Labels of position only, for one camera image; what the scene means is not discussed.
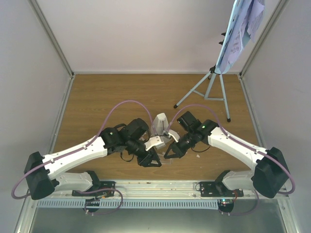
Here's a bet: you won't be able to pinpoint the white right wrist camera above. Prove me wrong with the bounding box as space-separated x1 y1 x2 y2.
161 130 180 144

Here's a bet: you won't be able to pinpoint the aluminium frame post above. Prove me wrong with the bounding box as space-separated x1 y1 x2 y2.
28 0 74 79
238 0 289 79

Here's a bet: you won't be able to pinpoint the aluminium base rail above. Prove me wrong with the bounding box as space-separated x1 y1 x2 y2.
26 178 290 200

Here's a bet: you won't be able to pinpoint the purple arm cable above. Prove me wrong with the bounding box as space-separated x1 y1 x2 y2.
12 99 156 200
165 104 296 196

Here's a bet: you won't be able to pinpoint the grey slotted cable duct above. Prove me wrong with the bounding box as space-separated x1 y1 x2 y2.
37 198 218 210

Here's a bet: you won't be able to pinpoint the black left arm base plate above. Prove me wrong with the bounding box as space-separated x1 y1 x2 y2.
71 181 116 198

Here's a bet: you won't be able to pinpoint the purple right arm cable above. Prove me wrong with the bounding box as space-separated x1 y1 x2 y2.
165 104 296 196

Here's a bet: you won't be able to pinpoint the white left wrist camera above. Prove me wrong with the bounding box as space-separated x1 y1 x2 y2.
144 136 165 151

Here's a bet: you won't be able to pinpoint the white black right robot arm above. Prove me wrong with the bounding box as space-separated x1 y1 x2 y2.
164 111 289 199

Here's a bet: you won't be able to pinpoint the light blue music stand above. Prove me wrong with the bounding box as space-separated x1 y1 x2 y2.
173 0 266 122

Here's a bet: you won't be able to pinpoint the aluminium frame post left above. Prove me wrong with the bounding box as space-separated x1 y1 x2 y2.
28 0 74 79

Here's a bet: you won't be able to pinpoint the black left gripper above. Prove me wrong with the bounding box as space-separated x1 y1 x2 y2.
126 138 162 167

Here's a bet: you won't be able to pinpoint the aluminium frame post right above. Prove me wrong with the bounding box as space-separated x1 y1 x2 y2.
238 0 289 79

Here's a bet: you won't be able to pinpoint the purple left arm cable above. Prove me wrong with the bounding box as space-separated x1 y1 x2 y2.
12 99 156 200

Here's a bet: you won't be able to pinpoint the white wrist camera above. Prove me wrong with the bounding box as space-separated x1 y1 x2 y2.
144 136 165 151
161 130 180 144

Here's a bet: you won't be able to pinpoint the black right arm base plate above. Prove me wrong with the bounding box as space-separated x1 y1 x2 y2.
195 181 244 198

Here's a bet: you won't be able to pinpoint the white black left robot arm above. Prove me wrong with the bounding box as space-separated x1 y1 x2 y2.
24 118 162 200

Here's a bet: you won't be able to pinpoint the sheet music papers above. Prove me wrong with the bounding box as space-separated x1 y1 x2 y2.
226 0 265 67

